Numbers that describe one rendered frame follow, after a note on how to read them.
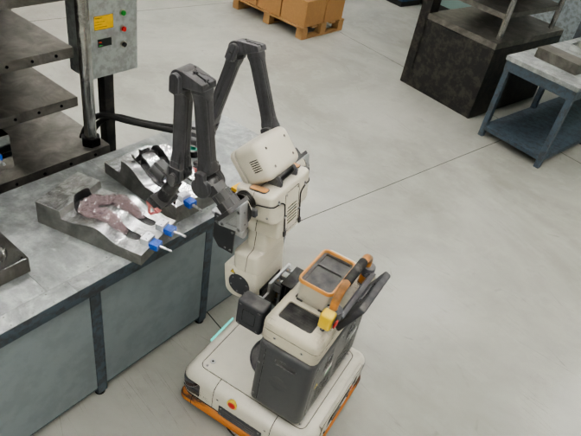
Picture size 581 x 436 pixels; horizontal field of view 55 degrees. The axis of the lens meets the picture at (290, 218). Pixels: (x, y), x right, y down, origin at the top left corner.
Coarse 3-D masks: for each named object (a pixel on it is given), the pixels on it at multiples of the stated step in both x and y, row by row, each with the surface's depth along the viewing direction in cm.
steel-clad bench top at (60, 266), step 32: (224, 128) 318; (96, 160) 274; (192, 160) 287; (224, 160) 292; (32, 192) 247; (128, 192) 258; (0, 224) 228; (32, 224) 231; (192, 224) 247; (32, 256) 217; (64, 256) 220; (96, 256) 223; (0, 288) 203; (32, 288) 205; (64, 288) 207; (0, 320) 192
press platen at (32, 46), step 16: (0, 16) 270; (16, 16) 273; (0, 32) 257; (16, 32) 259; (32, 32) 262; (0, 48) 244; (16, 48) 246; (32, 48) 248; (48, 48) 251; (64, 48) 254; (0, 64) 234; (16, 64) 239; (32, 64) 245
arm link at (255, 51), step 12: (240, 48) 215; (252, 48) 213; (264, 48) 217; (252, 60) 216; (264, 60) 218; (252, 72) 219; (264, 72) 218; (264, 84) 219; (264, 96) 221; (264, 108) 223; (264, 120) 225; (276, 120) 227
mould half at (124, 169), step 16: (112, 160) 266; (128, 160) 255; (112, 176) 264; (128, 176) 255; (144, 176) 252; (192, 176) 261; (144, 192) 252; (192, 192) 251; (176, 208) 241; (192, 208) 250
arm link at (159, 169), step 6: (156, 162) 206; (162, 162) 207; (150, 168) 207; (156, 168) 206; (162, 168) 205; (156, 174) 207; (162, 174) 206; (174, 174) 200; (168, 180) 202; (174, 180) 200
